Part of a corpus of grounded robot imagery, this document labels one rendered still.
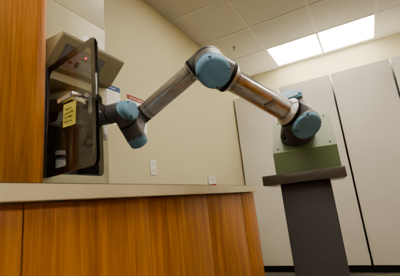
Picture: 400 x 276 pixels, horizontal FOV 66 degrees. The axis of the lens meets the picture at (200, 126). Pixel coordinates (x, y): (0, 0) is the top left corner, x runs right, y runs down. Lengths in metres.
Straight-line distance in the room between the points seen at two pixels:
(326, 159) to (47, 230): 1.05
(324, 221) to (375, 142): 2.51
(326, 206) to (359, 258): 2.51
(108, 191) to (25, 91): 0.45
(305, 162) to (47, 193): 1.00
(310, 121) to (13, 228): 0.97
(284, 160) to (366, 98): 2.58
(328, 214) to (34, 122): 1.12
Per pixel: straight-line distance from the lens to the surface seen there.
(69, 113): 1.05
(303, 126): 1.21
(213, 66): 1.04
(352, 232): 3.80
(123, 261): 1.03
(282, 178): 1.31
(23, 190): 0.78
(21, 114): 1.16
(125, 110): 1.12
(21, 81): 1.21
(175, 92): 1.23
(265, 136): 3.97
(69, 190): 0.85
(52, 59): 1.27
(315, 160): 1.39
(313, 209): 1.36
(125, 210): 1.03
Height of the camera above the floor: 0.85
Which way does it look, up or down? 14 degrees up
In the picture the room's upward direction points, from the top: 6 degrees counter-clockwise
